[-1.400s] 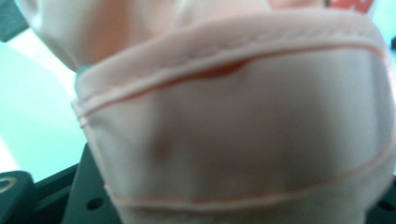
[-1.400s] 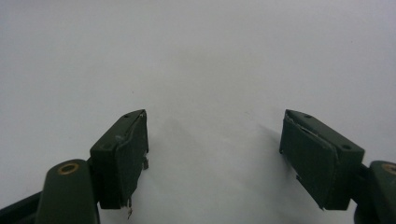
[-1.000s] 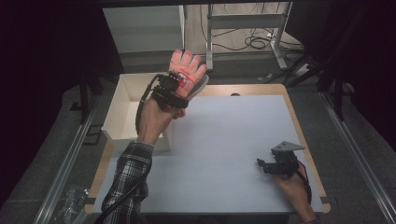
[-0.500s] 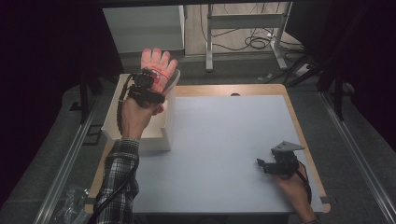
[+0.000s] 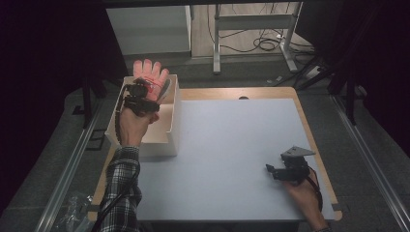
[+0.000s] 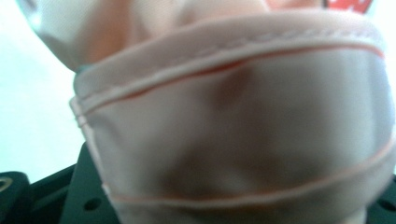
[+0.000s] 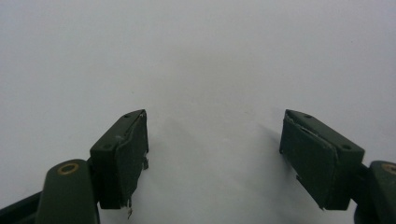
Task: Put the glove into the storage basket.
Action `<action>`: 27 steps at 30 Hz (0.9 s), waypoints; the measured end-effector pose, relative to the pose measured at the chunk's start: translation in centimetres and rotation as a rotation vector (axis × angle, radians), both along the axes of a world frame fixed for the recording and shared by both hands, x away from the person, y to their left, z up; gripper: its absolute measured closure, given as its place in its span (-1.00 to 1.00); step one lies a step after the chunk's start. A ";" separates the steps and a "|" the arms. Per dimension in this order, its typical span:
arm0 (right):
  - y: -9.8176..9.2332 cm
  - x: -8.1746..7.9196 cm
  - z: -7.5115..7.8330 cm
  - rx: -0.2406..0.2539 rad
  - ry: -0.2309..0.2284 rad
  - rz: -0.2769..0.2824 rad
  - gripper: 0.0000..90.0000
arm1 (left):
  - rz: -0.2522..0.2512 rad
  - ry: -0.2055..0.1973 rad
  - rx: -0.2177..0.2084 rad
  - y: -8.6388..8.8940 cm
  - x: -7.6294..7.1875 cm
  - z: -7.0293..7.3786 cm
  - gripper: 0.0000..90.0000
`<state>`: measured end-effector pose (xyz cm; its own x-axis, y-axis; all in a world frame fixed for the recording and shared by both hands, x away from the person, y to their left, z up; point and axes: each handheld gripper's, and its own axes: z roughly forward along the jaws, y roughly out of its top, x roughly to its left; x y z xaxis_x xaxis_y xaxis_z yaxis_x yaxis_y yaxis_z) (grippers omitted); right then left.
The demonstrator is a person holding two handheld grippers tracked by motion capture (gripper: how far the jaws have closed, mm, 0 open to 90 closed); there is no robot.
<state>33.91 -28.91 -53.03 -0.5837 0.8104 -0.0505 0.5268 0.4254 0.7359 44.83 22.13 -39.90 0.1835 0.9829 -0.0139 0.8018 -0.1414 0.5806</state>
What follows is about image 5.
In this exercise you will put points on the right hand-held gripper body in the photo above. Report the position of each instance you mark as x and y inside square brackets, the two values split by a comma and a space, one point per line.
[291, 172]

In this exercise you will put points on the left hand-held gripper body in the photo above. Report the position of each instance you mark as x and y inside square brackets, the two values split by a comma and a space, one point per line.
[140, 96]

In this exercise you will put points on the white cardboard box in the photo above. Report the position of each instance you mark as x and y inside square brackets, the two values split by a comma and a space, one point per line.
[161, 135]

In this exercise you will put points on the person's right hand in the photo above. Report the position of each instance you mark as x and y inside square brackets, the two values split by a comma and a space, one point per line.
[306, 201]

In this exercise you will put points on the person's left hand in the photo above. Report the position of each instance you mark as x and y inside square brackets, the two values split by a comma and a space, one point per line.
[133, 129]

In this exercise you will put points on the light grey table mat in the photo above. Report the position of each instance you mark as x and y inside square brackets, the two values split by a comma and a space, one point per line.
[232, 161]

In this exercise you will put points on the black tape strip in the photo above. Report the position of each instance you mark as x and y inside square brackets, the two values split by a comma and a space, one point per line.
[92, 208]
[336, 207]

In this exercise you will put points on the white cabinet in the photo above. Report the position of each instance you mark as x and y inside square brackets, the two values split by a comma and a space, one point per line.
[150, 30]

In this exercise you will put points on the black tripod stand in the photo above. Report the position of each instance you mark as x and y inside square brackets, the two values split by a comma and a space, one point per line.
[338, 83]

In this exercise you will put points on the clear plastic bag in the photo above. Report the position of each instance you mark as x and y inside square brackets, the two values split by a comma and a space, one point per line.
[72, 212]

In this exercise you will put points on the aluminium floor rail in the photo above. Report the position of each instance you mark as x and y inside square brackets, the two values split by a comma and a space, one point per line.
[69, 167]
[370, 161]

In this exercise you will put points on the grey metal desk frame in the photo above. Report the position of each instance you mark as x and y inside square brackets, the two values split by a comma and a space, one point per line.
[254, 22]

